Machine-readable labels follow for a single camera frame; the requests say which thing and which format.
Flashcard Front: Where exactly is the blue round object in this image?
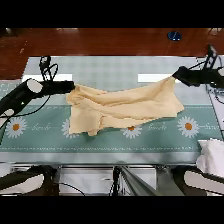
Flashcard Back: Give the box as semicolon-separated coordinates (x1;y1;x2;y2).
167;30;183;42

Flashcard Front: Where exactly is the white garment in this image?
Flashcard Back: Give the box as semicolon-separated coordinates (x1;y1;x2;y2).
195;138;224;179

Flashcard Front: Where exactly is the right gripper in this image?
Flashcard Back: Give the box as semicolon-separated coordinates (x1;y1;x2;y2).
171;65;201;87

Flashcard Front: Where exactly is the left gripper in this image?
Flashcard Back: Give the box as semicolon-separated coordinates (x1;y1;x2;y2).
49;80;76;96

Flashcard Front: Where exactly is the pale yellow T-shirt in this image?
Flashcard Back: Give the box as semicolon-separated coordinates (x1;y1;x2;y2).
65;76;185;137

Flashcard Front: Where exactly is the silver frame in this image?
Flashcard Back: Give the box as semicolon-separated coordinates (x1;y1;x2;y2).
0;162;224;197

